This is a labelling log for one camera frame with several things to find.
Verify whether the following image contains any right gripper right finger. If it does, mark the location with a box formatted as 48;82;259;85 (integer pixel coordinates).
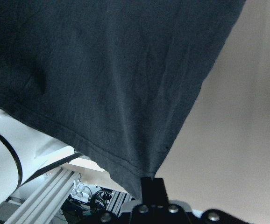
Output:
152;178;169;205

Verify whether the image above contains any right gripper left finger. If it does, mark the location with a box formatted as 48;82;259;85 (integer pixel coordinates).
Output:
141;177;154;205

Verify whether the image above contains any black t-shirt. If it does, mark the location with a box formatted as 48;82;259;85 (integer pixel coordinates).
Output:
0;0;245;199

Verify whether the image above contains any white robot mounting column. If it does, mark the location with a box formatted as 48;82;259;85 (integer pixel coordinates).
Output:
0;109;81;204

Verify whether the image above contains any aluminium cage frame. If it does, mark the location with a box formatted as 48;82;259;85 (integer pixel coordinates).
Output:
4;168;135;224

